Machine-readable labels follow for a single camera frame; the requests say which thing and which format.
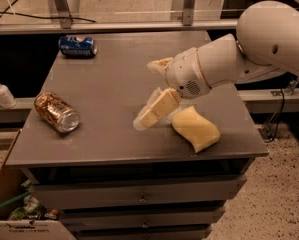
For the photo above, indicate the white pump bottle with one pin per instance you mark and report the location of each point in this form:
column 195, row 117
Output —
column 7, row 100

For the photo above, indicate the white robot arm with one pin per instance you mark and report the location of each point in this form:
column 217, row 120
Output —
column 265, row 45

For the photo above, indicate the blue pepsi can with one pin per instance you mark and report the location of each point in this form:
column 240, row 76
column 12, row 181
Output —
column 77, row 46

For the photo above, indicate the cardboard box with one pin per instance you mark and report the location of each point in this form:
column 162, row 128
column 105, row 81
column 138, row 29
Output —
column 10, row 186

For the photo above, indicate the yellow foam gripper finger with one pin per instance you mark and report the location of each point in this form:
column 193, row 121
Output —
column 160, row 104
column 159, row 67

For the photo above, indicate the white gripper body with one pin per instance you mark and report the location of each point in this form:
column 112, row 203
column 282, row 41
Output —
column 185, row 71

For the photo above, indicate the middle grey drawer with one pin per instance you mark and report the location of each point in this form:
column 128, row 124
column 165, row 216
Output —
column 147, row 218

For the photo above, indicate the top grey drawer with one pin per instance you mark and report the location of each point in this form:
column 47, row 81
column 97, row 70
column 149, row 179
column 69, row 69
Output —
column 138, row 192

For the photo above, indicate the bottom grey drawer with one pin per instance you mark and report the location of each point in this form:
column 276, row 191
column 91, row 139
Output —
column 188, row 232

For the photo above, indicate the yellow sponge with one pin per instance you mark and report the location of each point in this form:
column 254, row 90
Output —
column 196, row 129

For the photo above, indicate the orange soda can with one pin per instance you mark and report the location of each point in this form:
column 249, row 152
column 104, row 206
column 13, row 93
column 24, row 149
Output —
column 54, row 110

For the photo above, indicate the metal window rail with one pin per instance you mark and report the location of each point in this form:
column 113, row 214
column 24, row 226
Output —
column 19, row 29

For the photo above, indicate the grey drawer cabinet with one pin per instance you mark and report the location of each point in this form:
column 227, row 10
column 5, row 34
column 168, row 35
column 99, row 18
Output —
column 108, row 91

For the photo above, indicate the grey drawer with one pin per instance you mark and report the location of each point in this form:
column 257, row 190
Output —
column 147, row 218
column 188, row 232
column 138, row 192

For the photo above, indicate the green pole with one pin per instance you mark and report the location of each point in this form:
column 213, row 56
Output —
column 14, row 199

